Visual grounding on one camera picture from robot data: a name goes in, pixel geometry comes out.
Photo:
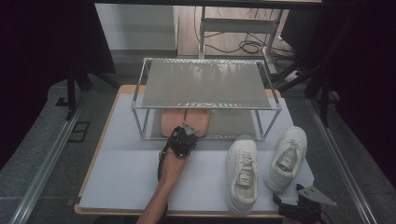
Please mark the white sneaker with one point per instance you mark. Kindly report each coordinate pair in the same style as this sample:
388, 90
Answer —
241, 186
288, 158

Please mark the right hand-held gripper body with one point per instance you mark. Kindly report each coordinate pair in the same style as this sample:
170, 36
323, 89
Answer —
306, 208

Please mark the white board panel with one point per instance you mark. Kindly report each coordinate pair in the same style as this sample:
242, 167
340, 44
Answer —
134, 26

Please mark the dark curtain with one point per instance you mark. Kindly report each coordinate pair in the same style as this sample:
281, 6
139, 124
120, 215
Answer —
367, 62
37, 46

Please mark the white metal desk frame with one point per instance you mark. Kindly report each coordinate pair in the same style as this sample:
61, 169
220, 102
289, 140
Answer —
236, 25

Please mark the black tripod stand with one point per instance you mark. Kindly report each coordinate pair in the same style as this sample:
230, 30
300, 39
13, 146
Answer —
71, 90
323, 99

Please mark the person's left hand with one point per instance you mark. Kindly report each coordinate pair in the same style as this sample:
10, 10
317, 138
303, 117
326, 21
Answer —
171, 168

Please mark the aluminium floor rail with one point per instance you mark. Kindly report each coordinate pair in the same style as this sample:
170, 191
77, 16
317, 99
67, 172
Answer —
342, 168
46, 161

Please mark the pink slipper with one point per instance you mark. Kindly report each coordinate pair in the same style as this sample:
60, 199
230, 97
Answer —
169, 119
200, 119

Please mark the metal two-tier shoe rack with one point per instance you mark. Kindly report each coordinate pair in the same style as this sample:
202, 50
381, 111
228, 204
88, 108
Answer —
205, 84

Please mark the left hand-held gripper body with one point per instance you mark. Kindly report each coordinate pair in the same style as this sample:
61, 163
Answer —
183, 143

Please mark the black floor socket frame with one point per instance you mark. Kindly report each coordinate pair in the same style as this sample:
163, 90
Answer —
79, 132

